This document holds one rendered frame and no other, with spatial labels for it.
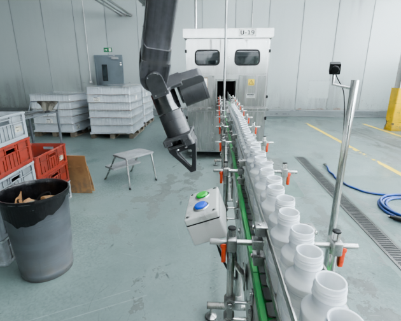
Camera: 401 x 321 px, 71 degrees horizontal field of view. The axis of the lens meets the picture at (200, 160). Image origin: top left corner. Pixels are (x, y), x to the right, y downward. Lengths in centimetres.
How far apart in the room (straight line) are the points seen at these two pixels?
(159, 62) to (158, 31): 5
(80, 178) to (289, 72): 834
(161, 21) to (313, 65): 1026
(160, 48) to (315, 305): 48
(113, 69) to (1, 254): 887
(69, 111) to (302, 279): 700
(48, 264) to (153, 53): 195
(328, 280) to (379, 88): 1131
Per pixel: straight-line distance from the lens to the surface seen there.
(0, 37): 1287
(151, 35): 57
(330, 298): 39
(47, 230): 219
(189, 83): 63
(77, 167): 363
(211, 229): 64
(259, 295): 61
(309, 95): 1076
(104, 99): 677
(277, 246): 55
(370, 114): 1161
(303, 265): 44
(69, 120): 731
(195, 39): 480
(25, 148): 284
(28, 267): 237
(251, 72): 477
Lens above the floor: 140
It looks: 17 degrees down
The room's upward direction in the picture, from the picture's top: straight up
